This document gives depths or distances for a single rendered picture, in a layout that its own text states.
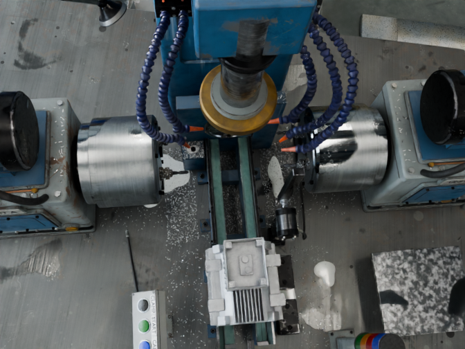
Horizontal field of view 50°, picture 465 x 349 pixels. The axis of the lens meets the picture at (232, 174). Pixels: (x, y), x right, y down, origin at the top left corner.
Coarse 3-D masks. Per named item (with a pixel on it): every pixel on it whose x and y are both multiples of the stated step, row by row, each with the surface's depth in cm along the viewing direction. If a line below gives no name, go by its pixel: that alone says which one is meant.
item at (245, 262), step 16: (224, 240) 123; (240, 240) 123; (256, 240) 123; (224, 256) 124; (240, 256) 124; (256, 256) 125; (224, 272) 124; (240, 272) 123; (256, 272) 124; (240, 288) 120; (256, 288) 124
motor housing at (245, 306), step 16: (208, 256) 132; (272, 272) 129; (208, 288) 131; (224, 288) 126; (272, 288) 128; (224, 304) 126; (240, 304) 123; (256, 304) 124; (240, 320) 123; (256, 320) 122
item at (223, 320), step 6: (216, 246) 128; (264, 246) 129; (270, 246) 130; (216, 252) 128; (270, 312) 124; (276, 312) 124; (222, 318) 123; (228, 318) 123; (270, 318) 124; (276, 318) 124; (222, 324) 123; (228, 324) 123
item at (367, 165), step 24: (312, 120) 133; (360, 120) 133; (336, 144) 131; (360, 144) 131; (384, 144) 133; (312, 168) 135; (336, 168) 132; (360, 168) 133; (384, 168) 135; (312, 192) 140
